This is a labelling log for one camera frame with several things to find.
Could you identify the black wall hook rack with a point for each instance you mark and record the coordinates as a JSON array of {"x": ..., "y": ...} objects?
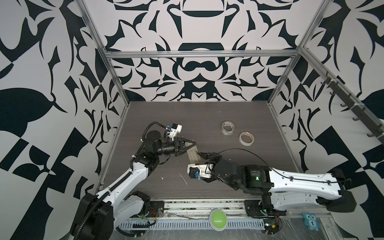
[{"x": 350, "y": 102}]

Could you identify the blue owl figurine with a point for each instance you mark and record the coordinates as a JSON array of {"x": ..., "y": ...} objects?
[{"x": 311, "y": 222}]

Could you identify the small white orange tape roll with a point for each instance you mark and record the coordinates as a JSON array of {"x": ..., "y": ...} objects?
[{"x": 246, "y": 139}]

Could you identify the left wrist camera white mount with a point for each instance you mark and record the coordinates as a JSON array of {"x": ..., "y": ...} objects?
[{"x": 173, "y": 130}]

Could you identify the large clear printed tape roll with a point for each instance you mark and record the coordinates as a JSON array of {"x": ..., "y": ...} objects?
[{"x": 227, "y": 128}]

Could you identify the white slotted cable duct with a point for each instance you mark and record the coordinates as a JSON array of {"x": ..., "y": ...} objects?
[{"x": 185, "y": 224}]

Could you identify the green round button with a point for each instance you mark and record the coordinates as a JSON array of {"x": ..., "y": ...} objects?
[{"x": 218, "y": 220}]

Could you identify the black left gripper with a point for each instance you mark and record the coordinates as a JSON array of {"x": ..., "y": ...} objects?
[{"x": 179, "y": 143}]

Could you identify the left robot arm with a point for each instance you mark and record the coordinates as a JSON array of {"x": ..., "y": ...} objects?
[{"x": 99, "y": 215}]

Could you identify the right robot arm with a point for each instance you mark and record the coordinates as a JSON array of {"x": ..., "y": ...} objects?
[{"x": 279, "y": 190}]

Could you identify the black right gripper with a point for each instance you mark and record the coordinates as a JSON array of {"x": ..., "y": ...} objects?
[{"x": 215, "y": 156}]

